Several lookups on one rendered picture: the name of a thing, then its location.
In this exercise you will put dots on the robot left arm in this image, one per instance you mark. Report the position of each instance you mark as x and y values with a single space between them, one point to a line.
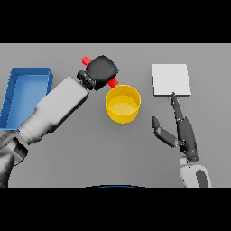
57 102

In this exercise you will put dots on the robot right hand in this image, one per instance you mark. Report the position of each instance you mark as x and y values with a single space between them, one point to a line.
186 132

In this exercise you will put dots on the pale square scale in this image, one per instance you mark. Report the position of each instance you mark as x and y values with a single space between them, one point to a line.
170 79

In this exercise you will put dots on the yellow bowl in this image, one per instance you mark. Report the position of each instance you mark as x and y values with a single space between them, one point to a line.
123 105

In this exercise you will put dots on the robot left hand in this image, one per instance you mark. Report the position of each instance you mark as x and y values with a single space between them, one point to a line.
100 70

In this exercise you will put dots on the red beaker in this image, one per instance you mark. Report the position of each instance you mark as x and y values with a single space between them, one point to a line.
113 82

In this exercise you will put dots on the blue tray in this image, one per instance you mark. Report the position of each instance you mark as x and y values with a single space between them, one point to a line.
25 96

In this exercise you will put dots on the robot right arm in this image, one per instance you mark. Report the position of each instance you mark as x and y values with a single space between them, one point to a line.
192 176

